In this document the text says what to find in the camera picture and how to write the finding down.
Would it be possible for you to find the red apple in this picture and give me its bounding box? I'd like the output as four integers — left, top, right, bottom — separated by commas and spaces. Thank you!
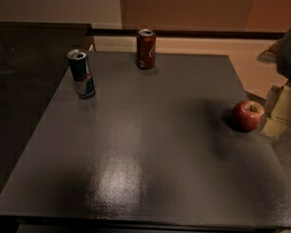
232, 100, 264, 131

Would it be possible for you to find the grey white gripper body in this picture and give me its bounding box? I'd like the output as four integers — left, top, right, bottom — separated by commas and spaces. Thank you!
257, 28, 291, 81

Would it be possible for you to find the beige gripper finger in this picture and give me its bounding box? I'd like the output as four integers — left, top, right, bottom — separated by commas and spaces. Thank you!
264, 85, 280, 113
260, 83, 291, 138

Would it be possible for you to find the red coke can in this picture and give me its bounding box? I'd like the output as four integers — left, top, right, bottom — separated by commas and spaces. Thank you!
136, 28, 156, 70

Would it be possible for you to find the blue silver redbull can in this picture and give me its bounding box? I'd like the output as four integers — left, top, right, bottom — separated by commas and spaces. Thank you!
67, 49, 96, 99

